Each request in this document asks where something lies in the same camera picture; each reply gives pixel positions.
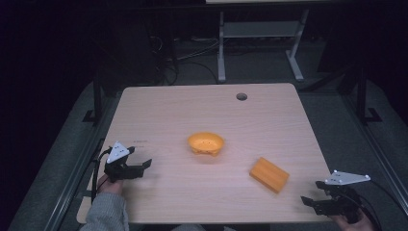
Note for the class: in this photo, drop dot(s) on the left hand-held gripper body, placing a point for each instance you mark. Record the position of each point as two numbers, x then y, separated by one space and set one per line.
119 171

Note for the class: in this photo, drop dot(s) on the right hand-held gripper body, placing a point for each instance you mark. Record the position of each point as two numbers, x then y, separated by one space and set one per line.
343 202

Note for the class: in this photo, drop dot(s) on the orange rectangular block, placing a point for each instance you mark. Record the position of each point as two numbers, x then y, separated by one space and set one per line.
268 174

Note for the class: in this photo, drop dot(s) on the orange plastic bowl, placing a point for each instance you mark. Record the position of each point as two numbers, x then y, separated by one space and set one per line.
206 143

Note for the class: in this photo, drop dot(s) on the person's left hand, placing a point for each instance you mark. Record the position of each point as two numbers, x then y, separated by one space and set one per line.
109 186

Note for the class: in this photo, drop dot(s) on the person's right hand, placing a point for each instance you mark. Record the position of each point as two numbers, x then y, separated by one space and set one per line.
351 225

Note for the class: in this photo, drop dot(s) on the black metal stand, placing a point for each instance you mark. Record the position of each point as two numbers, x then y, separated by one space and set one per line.
97 96
362 96

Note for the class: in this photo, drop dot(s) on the white metal desk frame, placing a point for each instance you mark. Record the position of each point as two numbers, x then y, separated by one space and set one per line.
256 29

